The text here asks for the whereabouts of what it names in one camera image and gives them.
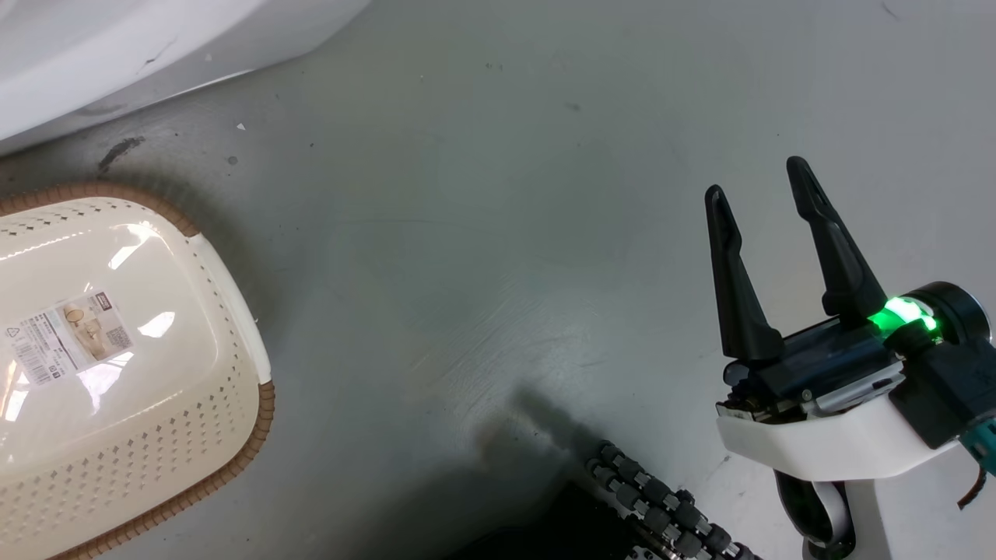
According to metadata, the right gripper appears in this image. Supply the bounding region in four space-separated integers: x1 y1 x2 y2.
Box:
705 156 992 481

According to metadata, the cream perforated laundry basket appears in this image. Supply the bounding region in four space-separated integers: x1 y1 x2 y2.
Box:
0 181 276 560

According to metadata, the paper label sticker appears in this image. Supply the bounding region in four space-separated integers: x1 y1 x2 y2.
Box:
6 292 135 387

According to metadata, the thin black cable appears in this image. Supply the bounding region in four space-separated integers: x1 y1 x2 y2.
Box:
958 465 989 511

